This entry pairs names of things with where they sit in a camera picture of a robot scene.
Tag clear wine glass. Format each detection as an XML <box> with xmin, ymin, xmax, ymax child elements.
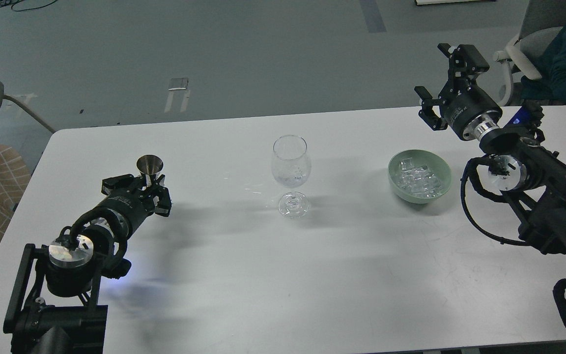
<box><xmin>270</xmin><ymin>135</ymin><xmax>311</xmax><ymax>219</ymax></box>

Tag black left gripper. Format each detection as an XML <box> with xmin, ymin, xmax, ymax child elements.
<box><xmin>94</xmin><ymin>174</ymin><xmax>171</xmax><ymax>241</ymax></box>

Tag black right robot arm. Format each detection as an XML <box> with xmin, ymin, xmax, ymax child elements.
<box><xmin>415</xmin><ymin>43</ymin><xmax>566</xmax><ymax>255</ymax></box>

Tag grey office chair right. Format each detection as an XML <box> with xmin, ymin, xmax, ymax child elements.
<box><xmin>493</xmin><ymin>0</ymin><xmax>566</xmax><ymax>107</ymax></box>

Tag black floor cables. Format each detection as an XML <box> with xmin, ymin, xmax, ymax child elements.
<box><xmin>0</xmin><ymin>0</ymin><xmax>58</xmax><ymax>21</ymax></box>

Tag steel double jigger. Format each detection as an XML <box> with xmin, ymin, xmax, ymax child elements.
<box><xmin>136</xmin><ymin>154</ymin><xmax>164</xmax><ymax>187</ymax></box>

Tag clear ice cubes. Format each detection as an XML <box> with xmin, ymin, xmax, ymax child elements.
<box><xmin>395</xmin><ymin>157</ymin><xmax>449</xmax><ymax>200</ymax></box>

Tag green bowl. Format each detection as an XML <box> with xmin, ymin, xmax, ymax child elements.
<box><xmin>387</xmin><ymin>149</ymin><xmax>453</xmax><ymax>204</ymax></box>

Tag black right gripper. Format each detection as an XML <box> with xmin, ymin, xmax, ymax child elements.
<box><xmin>415</xmin><ymin>43</ymin><xmax>503</xmax><ymax>141</ymax></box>

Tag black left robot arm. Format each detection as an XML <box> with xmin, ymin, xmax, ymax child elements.
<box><xmin>3</xmin><ymin>172</ymin><xmax>171</xmax><ymax>354</ymax></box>

